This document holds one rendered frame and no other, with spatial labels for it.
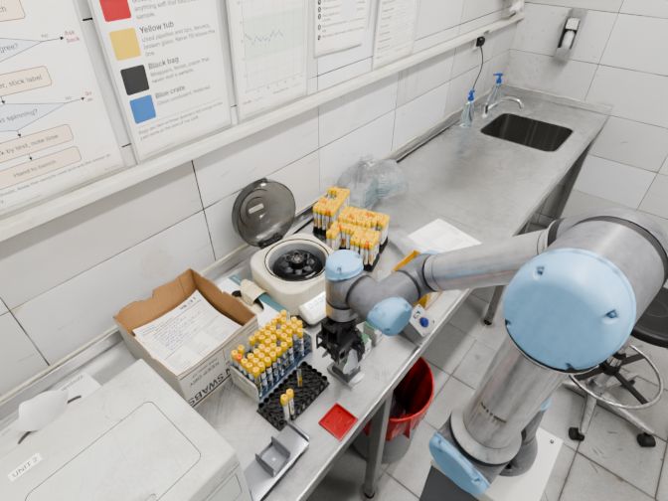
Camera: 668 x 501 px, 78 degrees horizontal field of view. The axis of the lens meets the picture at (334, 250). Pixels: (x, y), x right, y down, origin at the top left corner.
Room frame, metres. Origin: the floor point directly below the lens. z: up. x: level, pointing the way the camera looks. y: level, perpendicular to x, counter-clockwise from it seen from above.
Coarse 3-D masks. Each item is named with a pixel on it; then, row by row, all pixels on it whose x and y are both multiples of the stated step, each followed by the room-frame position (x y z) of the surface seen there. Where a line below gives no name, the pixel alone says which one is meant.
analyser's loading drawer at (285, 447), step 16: (288, 432) 0.46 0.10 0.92; (304, 432) 0.45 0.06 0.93; (272, 448) 0.42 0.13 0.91; (288, 448) 0.42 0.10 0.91; (304, 448) 0.43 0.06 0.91; (256, 464) 0.39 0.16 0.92; (272, 464) 0.39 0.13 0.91; (288, 464) 0.39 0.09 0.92; (256, 480) 0.36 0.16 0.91; (272, 480) 0.36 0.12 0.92; (256, 496) 0.33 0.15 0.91
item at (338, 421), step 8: (336, 408) 0.54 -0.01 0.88; (328, 416) 0.52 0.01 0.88; (336, 416) 0.52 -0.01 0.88; (344, 416) 0.52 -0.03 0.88; (352, 416) 0.52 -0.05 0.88; (320, 424) 0.50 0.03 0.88; (328, 424) 0.50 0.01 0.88; (336, 424) 0.50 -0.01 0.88; (344, 424) 0.50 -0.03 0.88; (352, 424) 0.49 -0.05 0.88; (336, 432) 0.48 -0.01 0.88; (344, 432) 0.48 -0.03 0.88
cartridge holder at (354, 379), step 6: (330, 366) 0.65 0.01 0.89; (360, 366) 0.64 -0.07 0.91; (330, 372) 0.64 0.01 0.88; (336, 372) 0.63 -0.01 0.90; (342, 372) 0.62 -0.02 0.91; (354, 372) 0.62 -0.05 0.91; (360, 372) 0.63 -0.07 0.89; (342, 378) 0.62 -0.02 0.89; (348, 378) 0.60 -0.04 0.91; (354, 378) 0.62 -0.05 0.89; (360, 378) 0.62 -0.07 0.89; (348, 384) 0.60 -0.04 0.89; (354, 384) 0.60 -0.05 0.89
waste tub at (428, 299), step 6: (414, 252) 1.03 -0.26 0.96; (420, 252) 1.02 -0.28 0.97; (408, 258) 1.01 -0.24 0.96; (402, 264) 0.98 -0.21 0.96; (426, 294) 0.85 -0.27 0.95; (432, 294) 0.88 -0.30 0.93; (438, 294) 0.92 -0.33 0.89; (420, 300) 0.86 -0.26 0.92; (426, 300) 0.86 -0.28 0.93; (432, 300) 0.89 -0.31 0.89; (414, 306) 0.88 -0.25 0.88; (426, 306) 0.86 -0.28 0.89
